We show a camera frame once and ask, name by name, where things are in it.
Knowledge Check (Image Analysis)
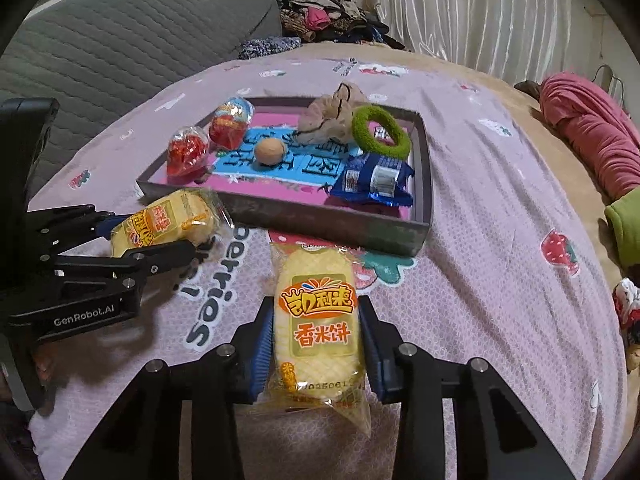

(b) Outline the yellow rice cracker pack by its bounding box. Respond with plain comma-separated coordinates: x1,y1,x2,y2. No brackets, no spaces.
259,243,371,436
110,188,234,257

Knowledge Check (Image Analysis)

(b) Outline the clear red-filled surprise egg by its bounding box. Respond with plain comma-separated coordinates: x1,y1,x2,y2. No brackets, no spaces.
166,126,209,178

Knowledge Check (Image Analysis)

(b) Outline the small tan ball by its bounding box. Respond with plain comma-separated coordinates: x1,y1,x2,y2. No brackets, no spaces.
254,138,288,167

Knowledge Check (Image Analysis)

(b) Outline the blue snack packet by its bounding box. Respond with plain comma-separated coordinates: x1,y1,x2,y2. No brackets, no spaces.
329,153,414,207

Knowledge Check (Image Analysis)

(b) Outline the green fuzzy hair ring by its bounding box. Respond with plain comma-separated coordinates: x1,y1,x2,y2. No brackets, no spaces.
350,104,414,162

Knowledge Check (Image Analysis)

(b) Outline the pink strawberry print blanket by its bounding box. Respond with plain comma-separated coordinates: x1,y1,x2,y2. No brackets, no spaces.
29,58,626,479

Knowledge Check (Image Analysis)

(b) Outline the grey quilted headboard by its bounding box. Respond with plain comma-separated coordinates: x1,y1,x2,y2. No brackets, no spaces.
1,0,281,195

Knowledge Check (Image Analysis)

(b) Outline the red white patterned cloth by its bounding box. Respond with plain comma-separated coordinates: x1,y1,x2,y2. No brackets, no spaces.
613,278,640,344

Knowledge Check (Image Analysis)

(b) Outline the pink and blue book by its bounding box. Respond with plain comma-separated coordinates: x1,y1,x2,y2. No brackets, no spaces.
150,112,417,221

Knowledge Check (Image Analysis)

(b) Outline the green fleece cloth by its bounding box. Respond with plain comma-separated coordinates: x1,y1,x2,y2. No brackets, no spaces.
604,193,640,269

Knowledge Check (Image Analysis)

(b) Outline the blue floral cloth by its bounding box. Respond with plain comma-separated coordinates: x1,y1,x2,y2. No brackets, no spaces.
239,36,303,60

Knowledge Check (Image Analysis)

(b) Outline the pink quilt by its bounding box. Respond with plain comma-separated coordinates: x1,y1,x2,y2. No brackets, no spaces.
539,72,639,200

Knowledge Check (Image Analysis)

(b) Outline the pile of clothes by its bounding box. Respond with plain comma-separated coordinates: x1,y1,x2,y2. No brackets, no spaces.
277,0,406,51

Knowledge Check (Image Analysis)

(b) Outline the beige bed sheet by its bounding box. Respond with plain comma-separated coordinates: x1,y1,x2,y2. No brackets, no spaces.
293,48,627,426

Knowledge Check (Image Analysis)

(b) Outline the white shiny curtain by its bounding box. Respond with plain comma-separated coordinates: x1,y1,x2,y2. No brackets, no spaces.
370,0,593,84

